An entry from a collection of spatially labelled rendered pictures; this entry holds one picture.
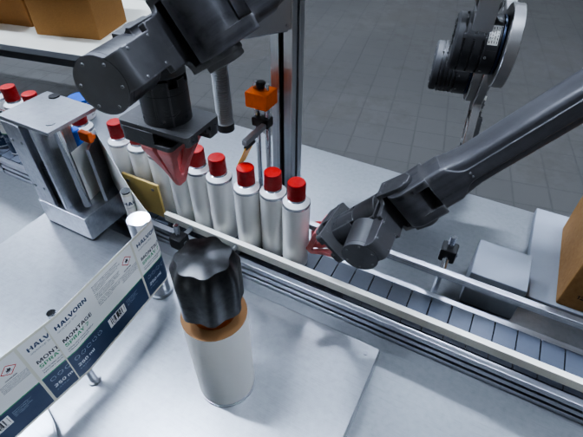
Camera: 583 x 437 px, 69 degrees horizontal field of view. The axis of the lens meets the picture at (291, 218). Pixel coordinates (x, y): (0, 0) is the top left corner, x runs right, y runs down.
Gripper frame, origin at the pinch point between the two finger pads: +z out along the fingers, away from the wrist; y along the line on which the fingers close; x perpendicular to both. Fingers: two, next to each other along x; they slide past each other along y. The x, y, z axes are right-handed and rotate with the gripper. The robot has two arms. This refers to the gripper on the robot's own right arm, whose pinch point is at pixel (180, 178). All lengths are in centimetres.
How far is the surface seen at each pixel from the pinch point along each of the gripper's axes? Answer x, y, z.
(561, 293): 34, 59, 30
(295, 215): 16.5, 9.7, 15.9
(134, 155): 18.2, -28.2, 15.7
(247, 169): 18.1, -0.6, 10.3
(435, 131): 241, 13, 115
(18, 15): 110, -187, 34
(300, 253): 17.3, 10.7, 26.0
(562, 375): 13, 58, 27
